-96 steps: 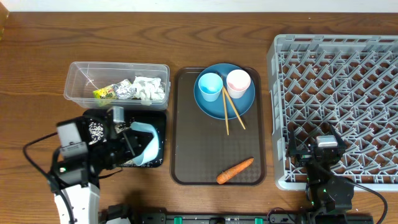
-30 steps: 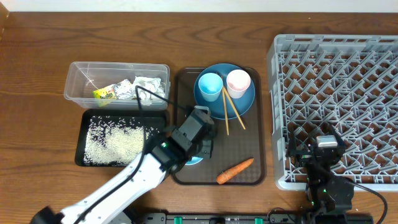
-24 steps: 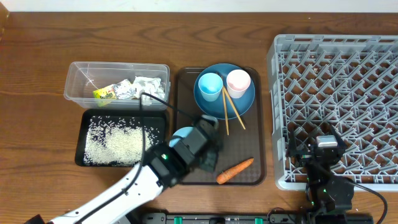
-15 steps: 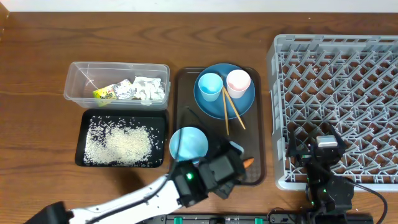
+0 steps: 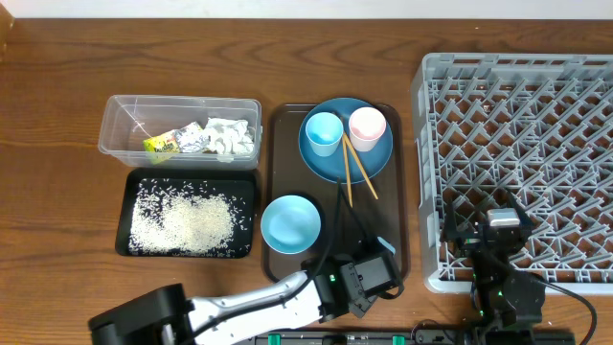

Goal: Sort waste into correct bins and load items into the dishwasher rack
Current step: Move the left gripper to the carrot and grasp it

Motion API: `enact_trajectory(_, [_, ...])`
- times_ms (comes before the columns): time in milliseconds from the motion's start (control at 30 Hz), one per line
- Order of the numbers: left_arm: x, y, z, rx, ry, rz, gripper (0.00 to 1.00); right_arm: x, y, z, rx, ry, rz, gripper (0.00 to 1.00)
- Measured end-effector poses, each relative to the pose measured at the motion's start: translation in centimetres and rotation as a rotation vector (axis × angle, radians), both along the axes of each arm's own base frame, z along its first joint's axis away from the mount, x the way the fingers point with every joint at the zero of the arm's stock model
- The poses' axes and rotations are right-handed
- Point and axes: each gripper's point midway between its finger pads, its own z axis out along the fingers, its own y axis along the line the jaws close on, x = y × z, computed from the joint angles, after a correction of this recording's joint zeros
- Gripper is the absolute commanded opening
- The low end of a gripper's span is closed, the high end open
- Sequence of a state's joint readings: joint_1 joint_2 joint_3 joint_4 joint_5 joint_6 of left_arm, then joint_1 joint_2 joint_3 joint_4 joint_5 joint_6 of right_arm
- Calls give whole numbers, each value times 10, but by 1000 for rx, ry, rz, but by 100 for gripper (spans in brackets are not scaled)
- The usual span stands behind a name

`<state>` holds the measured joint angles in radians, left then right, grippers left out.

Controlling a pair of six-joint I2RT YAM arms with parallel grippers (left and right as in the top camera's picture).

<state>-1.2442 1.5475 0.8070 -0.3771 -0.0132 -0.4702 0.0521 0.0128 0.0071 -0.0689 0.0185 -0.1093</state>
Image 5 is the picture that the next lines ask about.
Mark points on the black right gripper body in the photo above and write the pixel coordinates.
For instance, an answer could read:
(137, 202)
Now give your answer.
(469, 240)

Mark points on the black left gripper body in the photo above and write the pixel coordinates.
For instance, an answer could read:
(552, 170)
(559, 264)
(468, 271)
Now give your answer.
(367, 300)

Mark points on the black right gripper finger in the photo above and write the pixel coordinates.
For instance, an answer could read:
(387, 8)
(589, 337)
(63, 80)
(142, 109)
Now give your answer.
(524, 220)
(450, 231)

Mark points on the grey dishwasher rack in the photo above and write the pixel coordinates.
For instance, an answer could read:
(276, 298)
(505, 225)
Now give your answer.
(539, 126)

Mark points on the light blue rice bowl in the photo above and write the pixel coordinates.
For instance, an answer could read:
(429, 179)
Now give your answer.
(290, 224)

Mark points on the light blue cup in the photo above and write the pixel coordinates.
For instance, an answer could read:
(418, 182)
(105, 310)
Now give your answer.
(324, 131)

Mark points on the white paper napkin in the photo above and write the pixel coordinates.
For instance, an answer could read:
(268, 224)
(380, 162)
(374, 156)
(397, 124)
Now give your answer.
(225, 136)

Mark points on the yellow green snack wrapper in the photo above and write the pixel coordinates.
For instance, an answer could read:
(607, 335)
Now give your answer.
(187, 139)

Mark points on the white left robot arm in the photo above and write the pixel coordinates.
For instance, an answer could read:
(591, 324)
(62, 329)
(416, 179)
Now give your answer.
(322, 290)

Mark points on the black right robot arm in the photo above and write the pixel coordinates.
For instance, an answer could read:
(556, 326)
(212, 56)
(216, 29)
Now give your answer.
(510, 301)

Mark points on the brown serving tray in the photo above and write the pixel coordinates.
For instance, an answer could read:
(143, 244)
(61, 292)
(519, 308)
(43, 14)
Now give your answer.
(288, 174)

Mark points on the dark blue plate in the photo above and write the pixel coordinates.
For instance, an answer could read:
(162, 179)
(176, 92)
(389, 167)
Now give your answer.
(332, 167)

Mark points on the pink cup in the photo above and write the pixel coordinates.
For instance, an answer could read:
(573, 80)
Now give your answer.
(366, 125)

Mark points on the spilled white rice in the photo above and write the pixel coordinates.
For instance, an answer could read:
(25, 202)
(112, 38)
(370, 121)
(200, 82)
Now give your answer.
(187, 225)

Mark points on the black plastic tray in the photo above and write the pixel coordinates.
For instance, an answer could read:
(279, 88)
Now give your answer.
(187, 215)

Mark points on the clear plastic bin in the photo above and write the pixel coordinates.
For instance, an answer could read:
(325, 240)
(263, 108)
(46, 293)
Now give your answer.
(130, 119)

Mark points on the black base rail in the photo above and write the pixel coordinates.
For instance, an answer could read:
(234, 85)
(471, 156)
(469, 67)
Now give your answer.
(419, 336)

